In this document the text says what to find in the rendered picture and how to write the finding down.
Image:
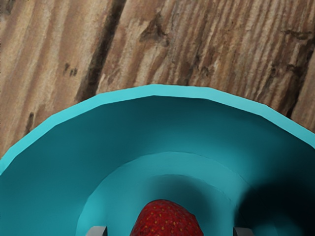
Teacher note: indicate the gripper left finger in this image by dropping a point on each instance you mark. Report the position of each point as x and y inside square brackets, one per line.
[97, 231]

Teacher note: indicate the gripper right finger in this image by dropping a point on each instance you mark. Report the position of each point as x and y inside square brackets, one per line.
[242, 232]

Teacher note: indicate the red strawberry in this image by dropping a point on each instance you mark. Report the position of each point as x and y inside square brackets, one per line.
[166, 218]

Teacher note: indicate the teal bowl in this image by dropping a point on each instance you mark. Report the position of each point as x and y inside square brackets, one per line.
[61, 157]

